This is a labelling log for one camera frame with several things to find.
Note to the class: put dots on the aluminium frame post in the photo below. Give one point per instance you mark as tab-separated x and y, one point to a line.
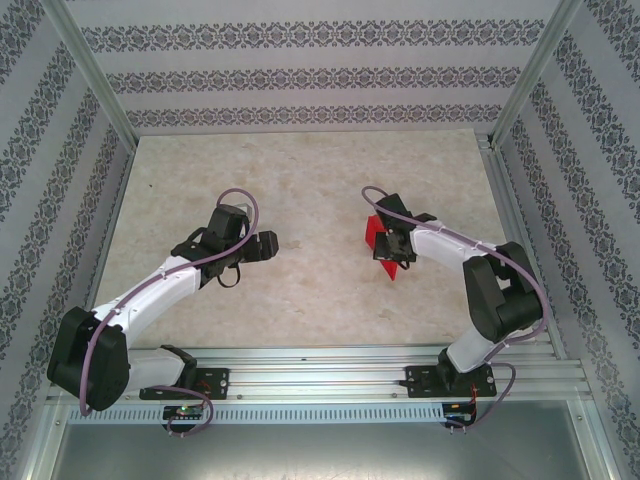
535	75
92	75

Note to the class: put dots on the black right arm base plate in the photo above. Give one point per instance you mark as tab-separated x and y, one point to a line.
417	382

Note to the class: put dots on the circuit board with green light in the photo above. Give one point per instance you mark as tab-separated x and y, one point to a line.
185	411

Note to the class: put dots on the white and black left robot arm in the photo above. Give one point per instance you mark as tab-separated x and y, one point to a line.
150	295

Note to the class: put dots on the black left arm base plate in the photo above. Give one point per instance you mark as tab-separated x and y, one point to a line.
217	382

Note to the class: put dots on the steel sheet shelf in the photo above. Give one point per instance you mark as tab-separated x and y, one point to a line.
320	455

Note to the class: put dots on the aluminium mounting rail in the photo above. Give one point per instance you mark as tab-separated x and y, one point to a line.
320	375

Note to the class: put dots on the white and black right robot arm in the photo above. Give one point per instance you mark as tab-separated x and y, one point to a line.
505	300

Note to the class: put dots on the red paper sheet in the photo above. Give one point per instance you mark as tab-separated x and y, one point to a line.
372	230

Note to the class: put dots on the aluminium side rail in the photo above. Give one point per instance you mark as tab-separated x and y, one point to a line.
520	240
105	250

